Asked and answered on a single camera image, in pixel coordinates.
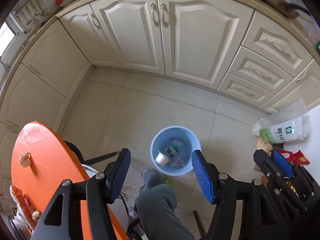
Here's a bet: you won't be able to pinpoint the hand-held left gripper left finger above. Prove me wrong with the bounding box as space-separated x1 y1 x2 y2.
32 148 131 240

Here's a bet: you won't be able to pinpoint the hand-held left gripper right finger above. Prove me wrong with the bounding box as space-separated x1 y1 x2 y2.
191 149 285 240

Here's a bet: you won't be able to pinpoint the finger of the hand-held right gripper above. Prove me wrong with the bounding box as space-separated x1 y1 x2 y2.
253 149 309 214
272 149 314 188

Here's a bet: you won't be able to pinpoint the blue plastic bucket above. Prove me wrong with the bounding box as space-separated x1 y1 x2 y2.
150 126 202 178

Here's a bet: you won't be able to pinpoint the orange snack packet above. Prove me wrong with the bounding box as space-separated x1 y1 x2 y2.
9 184 35 232

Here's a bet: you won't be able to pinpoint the brown cardboard box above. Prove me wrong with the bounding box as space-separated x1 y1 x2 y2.
253 162 268 180

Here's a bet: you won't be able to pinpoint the red snack bag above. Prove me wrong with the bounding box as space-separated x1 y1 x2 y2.
274 147 311 166

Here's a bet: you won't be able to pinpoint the beige peel scraps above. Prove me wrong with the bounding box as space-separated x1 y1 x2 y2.
121 183 137 202

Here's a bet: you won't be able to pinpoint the brown crumpled paper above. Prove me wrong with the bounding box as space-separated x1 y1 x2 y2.
257 137 273 156

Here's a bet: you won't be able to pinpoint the black chair white seat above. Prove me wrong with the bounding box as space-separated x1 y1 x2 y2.
63 140 121 180

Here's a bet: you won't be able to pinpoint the yellow snack packet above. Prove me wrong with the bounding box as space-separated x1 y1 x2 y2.
285 177 298 198

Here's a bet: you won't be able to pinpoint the white green rice sack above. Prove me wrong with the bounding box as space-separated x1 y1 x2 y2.
252 99 309 145

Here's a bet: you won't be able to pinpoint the white printed carton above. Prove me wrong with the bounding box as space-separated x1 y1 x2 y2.
164 145 180 159

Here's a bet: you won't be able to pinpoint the white plastic cup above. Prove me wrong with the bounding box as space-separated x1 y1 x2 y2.
155 149 170 167

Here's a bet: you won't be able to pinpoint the person's grey trouser leg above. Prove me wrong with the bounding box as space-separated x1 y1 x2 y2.
134 169 196 240

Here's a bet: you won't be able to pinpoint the dark wooden stool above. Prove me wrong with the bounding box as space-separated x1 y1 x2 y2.
193 210 209 240

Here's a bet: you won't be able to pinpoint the orange round table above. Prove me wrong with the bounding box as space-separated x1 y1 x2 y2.
10 121 130 240

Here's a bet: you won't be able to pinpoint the cream cabinet drawer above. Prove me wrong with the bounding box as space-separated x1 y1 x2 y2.
226 46 295 96
217 72 275 107
241 10 315 78

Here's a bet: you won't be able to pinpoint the crumpled paper ball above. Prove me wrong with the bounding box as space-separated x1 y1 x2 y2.
18 152 32 168

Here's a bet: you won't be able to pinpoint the cream base cabinets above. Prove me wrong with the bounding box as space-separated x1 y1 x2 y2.
0 0 320 207

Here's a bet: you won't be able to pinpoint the steel kitchen faucet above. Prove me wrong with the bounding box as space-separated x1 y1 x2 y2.
0 58 12 72

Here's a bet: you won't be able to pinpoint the kitchen window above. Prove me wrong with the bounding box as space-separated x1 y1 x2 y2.
0 21 16 55

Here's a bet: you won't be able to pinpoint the row of hanging kitchen utensils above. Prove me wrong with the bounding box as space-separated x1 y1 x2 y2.
11 0 52 34

